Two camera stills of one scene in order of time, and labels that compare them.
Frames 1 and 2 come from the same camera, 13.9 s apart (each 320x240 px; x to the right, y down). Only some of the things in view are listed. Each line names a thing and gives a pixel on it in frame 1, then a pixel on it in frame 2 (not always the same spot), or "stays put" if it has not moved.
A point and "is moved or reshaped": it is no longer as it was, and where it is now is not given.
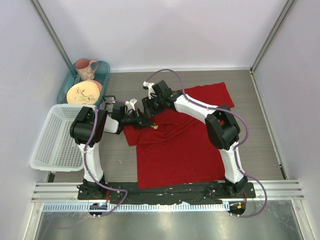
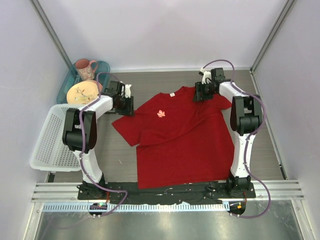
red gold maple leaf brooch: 155,126 is moved or reshaped
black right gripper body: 158,100 to 206,91
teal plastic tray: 101,75 stays put
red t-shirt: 178,149 stays put
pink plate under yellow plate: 99,86 stays put
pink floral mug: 86,68 stays put
